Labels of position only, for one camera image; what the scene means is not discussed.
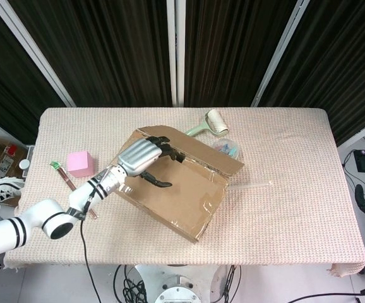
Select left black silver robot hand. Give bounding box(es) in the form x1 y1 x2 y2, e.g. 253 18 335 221
116 134 186 188

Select brown cardboard box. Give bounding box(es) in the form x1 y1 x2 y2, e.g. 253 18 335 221
112 125 246 244

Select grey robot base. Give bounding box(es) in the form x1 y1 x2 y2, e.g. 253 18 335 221
135 264 232 303

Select pink cube box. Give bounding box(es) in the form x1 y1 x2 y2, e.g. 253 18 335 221
66 151 95 178

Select brown pen green cap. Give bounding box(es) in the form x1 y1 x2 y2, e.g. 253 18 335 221
49 160 99 220

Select green lint roller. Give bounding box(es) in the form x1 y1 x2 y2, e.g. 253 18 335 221
184 109 229 138

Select clear jar of binder clips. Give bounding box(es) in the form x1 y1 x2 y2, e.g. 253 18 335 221
212 138 242 160

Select pink waffle tablecloth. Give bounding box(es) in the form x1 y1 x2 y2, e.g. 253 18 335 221
4 107 365 278

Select white round device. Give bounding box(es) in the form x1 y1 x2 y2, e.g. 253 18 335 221
18 145 35 170

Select clear plastic tube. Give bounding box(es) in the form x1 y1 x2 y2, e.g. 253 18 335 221
228 179 274 191

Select black floor cables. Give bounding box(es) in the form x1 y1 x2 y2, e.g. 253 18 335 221
342 131 365 190

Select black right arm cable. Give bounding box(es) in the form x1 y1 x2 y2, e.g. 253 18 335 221
326 283 365 299

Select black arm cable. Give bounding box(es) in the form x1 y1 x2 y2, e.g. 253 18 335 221
78 186 105 303
326 283 365 299

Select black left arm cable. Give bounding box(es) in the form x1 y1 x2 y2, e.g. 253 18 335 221
78 186 105 303

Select black coiled cables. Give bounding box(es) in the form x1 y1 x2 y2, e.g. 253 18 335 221
112 264 148 303

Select black hanging cable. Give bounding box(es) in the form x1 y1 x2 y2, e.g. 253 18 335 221
222 264 243 303

